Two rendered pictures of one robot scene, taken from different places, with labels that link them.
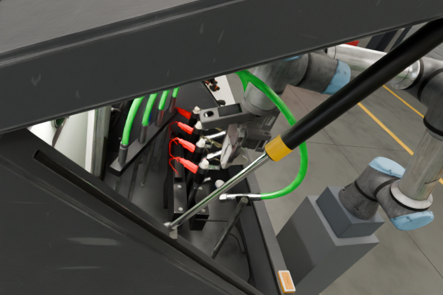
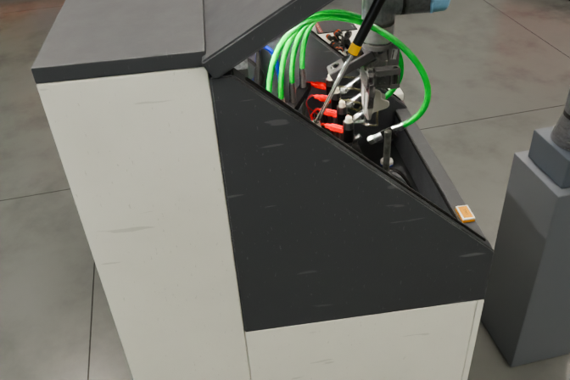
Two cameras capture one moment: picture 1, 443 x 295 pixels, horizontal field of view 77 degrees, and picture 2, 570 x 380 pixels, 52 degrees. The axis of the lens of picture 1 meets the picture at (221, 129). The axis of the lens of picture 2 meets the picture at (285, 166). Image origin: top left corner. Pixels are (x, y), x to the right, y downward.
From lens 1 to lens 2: 82 cm
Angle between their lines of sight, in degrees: 14
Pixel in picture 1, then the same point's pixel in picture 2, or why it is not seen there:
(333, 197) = (544, 139)
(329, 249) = (553, 205)
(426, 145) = not seen: outside the picture
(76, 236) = (268, 120)
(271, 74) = not seen: hidden behind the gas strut
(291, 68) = (389, 0)
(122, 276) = (295, 152)
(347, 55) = not seen: outside the picture
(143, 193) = not seen: hidden behind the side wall
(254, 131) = (382, 69)
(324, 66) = not seen: outside the picture
